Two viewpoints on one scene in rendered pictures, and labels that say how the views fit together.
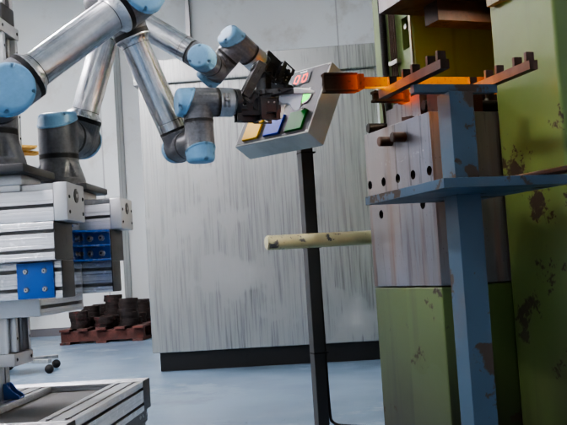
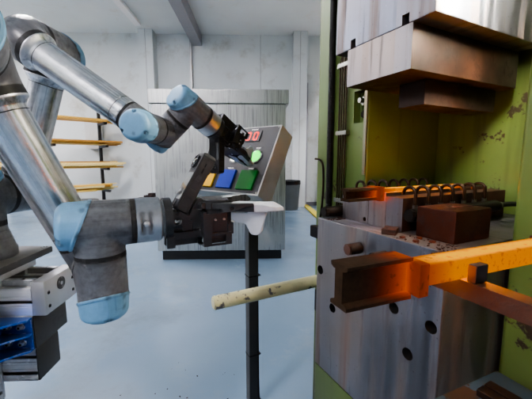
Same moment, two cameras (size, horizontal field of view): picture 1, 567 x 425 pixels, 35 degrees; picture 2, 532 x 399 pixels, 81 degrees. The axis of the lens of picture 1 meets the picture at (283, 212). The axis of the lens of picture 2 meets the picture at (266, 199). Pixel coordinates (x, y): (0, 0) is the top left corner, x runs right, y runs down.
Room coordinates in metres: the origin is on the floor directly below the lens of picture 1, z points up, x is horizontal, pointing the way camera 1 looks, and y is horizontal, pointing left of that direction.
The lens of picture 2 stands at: (1.76, -0.01, 1.08)
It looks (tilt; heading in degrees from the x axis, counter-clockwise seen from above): 7 degrees down; 354
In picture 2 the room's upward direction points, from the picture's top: straight up
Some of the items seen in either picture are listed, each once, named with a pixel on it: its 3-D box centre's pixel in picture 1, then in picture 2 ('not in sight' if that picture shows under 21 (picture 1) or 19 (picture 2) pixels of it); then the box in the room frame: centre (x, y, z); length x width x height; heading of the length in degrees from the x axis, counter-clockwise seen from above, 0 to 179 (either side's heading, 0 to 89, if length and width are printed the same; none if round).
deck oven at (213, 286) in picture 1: (271, 212); (225, 175); (5.53, 0.07, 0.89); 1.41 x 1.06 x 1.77; 86
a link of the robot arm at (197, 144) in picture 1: (197, 142); (101, 281); (2.28, 0.21, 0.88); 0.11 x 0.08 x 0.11; 29
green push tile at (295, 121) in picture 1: (296, 121); (247, 180); (2.84, -0.06, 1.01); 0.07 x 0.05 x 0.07; 46
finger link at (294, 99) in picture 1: (296, 99); (256, 218); (2.30, -0.05, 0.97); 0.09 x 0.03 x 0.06; 75
